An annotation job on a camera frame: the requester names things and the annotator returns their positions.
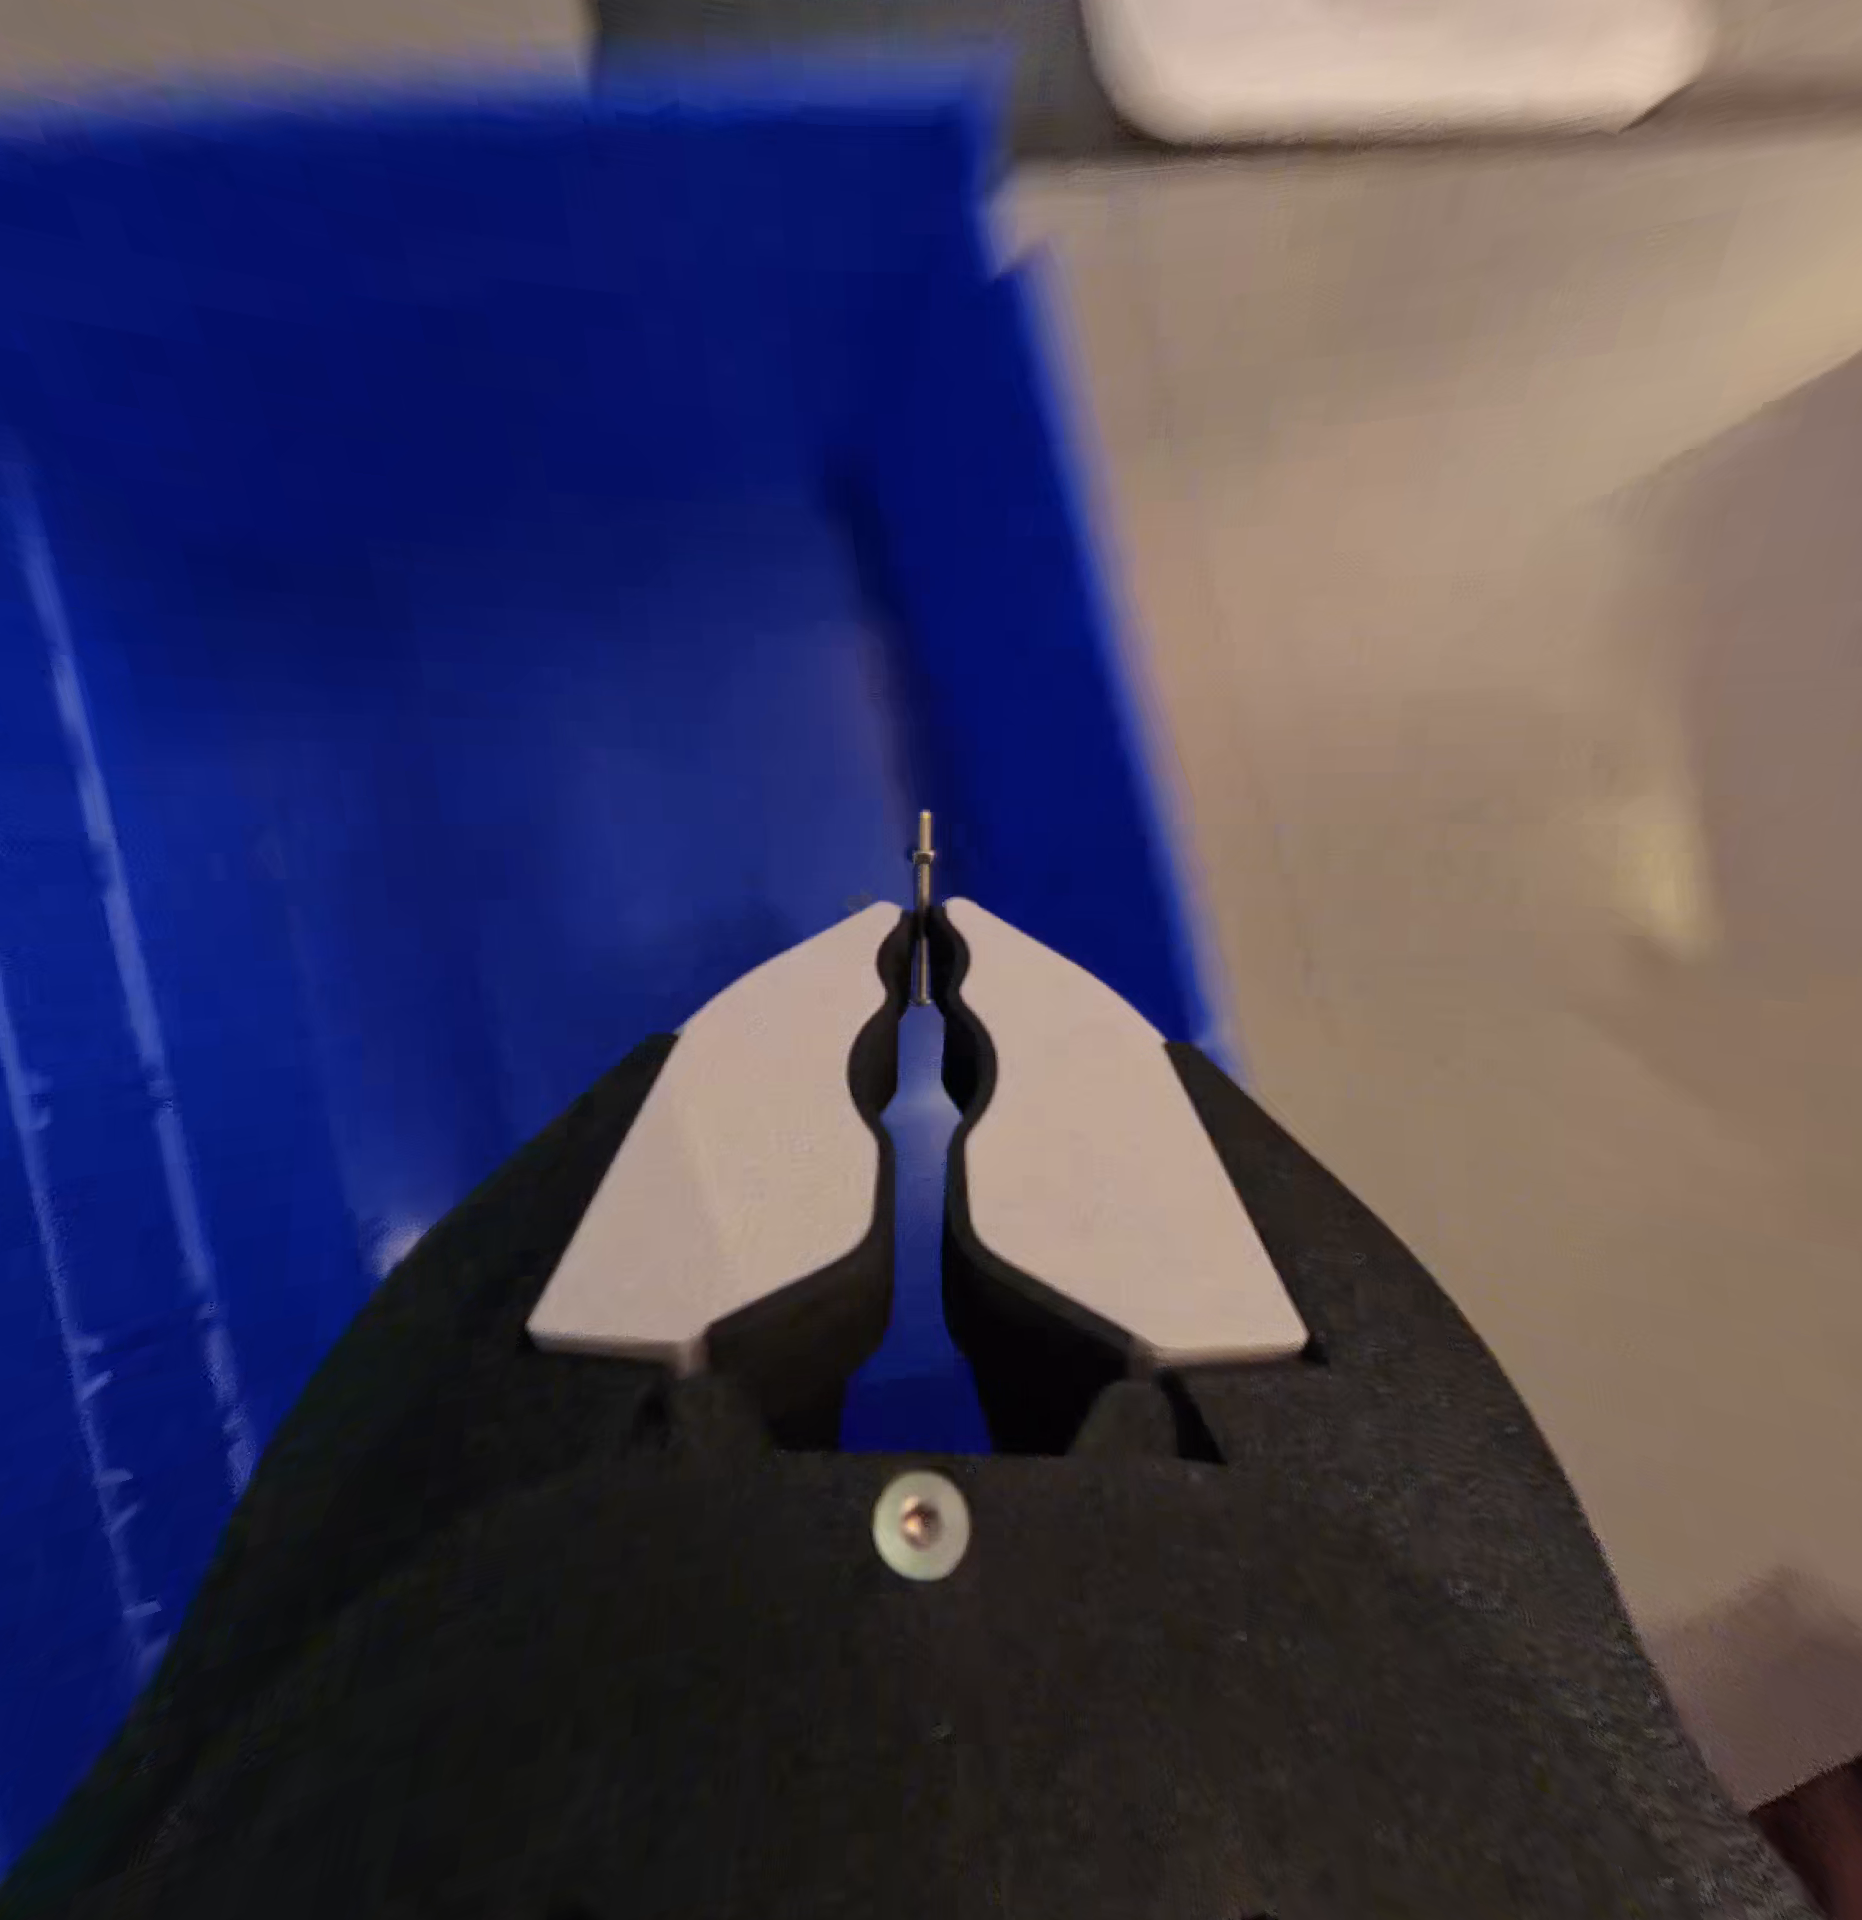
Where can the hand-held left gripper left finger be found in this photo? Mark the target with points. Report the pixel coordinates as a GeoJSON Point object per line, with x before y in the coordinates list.
{"type": "Point", "coordinates": [722, 1186]}

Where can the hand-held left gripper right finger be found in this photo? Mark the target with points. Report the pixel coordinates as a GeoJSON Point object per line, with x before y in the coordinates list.
{"type": "Point", "coordinates": [1126, 1186]}

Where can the small metal bolt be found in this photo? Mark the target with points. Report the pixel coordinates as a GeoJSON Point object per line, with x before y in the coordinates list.
{"type": "Point", "coordinates": [926, 929]}

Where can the blue plastic parts bin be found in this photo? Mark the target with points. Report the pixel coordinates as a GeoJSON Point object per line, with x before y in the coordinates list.
{"type": "Point", "coordinates": [422, 525]}

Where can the white base sheet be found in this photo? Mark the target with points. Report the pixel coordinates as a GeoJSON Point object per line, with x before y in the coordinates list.
{"type": "Point", "coordinates": [1396, 66]}

